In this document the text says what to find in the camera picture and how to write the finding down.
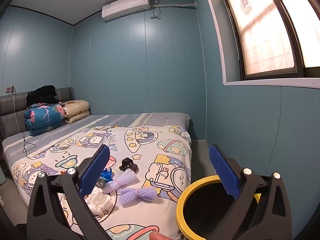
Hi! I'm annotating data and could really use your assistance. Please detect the window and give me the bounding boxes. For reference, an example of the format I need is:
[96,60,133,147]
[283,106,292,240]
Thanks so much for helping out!
[200,0,320,89]

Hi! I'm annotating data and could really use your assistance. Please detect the purple foam fruit net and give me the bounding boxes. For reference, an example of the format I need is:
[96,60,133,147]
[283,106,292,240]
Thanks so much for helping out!
[102,168,138,195]
[118,187,158,207]

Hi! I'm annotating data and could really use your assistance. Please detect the beige folded quilt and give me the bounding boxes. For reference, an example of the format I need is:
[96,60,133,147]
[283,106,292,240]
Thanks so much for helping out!
[61,100,90,124]

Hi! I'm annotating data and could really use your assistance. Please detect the white tissue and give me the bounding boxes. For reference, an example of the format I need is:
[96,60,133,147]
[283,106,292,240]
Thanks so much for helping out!
[84,187,113,215]

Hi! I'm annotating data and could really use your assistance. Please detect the blue floral folded quilt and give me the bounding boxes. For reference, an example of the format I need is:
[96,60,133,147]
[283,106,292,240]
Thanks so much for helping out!
[24,104,66,137]

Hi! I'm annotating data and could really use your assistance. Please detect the air conditioner power cable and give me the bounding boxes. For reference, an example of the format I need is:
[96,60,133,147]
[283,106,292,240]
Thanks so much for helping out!
[150,0,162,20]

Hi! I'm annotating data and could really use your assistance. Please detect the white charging cable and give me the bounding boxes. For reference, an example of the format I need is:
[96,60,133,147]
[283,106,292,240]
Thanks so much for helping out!
[11,90,20,130]

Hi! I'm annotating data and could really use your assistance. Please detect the yellow round trash bin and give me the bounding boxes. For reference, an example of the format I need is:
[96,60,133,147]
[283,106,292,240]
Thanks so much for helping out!
[176,175,262,240]

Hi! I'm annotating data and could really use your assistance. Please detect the black charging cable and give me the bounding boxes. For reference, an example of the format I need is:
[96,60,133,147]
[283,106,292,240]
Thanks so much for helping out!
[22,130,37,158]

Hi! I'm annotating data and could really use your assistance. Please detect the wrapped air conditioner pipe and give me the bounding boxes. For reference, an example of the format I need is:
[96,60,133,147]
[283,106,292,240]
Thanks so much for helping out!
[157,2,197,9]

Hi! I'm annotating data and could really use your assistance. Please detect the black folded clothes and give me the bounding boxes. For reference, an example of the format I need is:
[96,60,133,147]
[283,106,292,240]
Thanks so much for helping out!
[26,85,62,107]

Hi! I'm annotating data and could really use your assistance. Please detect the bed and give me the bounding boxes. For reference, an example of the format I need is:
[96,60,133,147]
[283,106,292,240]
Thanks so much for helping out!
[0,87,193,240]

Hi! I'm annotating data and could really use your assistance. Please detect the grey padded headboard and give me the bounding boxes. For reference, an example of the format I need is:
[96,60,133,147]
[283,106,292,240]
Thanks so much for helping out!
[0,87,75,140]

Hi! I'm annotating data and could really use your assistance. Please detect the white air conditioner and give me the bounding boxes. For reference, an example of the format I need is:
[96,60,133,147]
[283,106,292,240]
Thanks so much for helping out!
[101,0,150,21]

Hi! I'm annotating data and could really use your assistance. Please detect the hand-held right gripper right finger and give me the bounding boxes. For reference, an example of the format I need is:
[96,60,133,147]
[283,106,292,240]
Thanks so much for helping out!
[205,144,293,240]

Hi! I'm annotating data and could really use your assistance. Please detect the blue plastic wad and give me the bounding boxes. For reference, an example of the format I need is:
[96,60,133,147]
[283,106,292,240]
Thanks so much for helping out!
[101,168,115,183]

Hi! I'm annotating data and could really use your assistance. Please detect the dark purple plastic wad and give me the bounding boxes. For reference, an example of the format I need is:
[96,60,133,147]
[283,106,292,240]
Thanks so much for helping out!
[119,157,138,173]

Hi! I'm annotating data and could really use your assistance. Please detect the person's right hand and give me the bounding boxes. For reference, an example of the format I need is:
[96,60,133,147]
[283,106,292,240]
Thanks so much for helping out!
[146,231,173,240]

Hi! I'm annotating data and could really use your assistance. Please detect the black plastic bag wad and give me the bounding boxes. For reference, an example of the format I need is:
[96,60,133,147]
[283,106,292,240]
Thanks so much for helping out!
[94,177,107,189]

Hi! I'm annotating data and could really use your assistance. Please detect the red window decal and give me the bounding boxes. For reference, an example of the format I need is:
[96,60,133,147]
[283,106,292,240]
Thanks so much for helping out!
[239,0,253,15]

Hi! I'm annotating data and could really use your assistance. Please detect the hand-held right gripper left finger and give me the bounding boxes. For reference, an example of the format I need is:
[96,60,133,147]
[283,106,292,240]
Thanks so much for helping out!
[26,144,118,240]

